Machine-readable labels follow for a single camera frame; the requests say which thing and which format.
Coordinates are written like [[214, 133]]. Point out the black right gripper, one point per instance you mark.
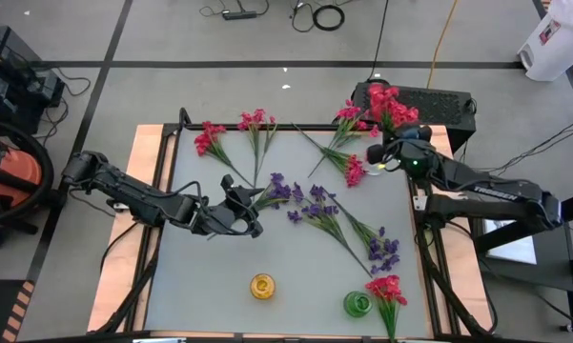
[[412, 159]]

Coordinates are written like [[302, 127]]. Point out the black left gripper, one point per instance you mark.
[[219, 216]]

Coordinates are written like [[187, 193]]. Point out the purple artificial flower bunch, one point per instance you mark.
[[317, 209], [383, 250], [279, 190]]

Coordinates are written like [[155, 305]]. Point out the pink artificial flower bunch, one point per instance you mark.
[[257, 116], [349, 113]]

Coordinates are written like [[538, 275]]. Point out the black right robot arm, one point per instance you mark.
[[496, 190]]

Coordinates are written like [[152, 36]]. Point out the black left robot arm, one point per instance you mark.
[[124, 188]]

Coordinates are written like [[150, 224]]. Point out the clear glass vase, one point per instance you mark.
[[374, 170]]

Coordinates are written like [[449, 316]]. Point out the yellow glass vase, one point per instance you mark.
[[262, 287]]

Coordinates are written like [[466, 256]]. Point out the green glass vase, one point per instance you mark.
[[357, 305]]

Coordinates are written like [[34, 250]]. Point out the black computer case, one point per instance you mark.
[[443, 107]]

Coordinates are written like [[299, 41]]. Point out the white paper booklet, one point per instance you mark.
[[515, 250]]

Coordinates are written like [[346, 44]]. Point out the white label plate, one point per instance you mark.
[[159, 340]]

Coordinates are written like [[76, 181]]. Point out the black power strip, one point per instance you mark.
[[238, 15]]

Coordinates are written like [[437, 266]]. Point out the white plastic bin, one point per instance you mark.
[[553, 47]]

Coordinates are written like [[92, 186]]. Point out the orange vacuum cleaner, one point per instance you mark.
[[19, 171], [49, 167]]

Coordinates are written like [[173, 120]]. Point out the black equipment stack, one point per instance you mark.
[[9, 95]]

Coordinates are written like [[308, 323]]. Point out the silver metal bracket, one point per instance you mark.
[[419, 204], [120, 207]]

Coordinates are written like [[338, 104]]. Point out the black metal table frame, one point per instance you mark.
[[286, 127]]

